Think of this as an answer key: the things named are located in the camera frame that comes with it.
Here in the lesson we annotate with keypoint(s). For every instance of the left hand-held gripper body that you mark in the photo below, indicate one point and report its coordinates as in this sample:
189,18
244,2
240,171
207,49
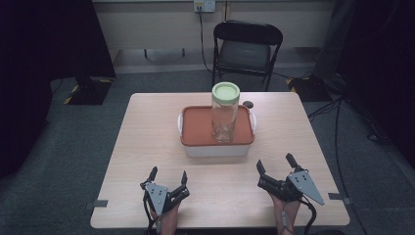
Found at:
156,196

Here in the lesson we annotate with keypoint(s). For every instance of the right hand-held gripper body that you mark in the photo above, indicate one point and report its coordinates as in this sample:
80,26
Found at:
301,185

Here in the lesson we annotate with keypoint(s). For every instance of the white container with orange lid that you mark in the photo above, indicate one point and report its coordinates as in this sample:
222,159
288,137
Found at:
197,125

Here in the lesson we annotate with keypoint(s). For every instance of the glass jar with green lid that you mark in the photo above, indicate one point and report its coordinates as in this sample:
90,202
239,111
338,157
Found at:
225,114

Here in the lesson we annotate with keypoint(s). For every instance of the person's left hand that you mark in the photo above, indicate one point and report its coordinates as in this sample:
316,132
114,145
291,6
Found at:
168,220

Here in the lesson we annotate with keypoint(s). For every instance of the person's right hand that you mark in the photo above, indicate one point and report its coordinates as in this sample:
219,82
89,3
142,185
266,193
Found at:
285,215

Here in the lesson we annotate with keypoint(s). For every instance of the black round table grommet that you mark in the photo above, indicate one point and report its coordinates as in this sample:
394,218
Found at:
248,104

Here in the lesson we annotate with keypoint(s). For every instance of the black stand base yellow stripes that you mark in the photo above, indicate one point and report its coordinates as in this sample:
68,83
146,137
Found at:
310,88
91,93

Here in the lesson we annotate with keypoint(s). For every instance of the black folding chair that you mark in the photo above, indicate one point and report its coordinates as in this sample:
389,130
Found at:
244,54

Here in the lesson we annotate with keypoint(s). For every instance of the dark curtain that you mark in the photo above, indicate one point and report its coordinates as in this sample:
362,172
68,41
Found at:
381,65
39,65

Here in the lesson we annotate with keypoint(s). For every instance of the grey table edge bracket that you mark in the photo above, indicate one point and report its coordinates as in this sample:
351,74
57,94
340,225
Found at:
336,196
99,203

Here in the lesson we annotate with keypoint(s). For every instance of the white wall power outlet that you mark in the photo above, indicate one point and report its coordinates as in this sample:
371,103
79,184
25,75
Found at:
204,5

